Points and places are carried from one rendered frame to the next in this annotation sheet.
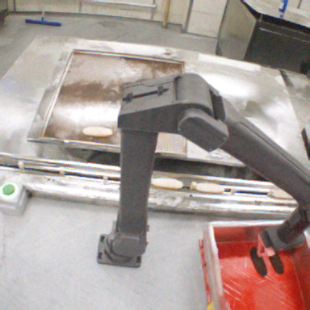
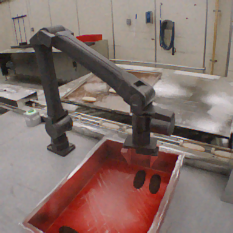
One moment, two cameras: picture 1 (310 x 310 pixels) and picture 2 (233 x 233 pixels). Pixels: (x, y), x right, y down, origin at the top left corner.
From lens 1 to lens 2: 69 cm
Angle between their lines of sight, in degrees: 36
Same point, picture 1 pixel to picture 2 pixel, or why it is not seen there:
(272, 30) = not seen: outside the picture
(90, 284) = (36, 155)
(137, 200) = (47, 91)
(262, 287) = (128, 194)
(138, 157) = (40, 61)
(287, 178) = (96, 67)
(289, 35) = not seen: outside the picture
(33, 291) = (11, 151)
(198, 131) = (42, 37)
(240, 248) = (133, 168)
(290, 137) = (219, 114)
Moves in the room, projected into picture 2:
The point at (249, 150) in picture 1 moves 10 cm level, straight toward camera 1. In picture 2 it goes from (70, 49) to (39, 55)
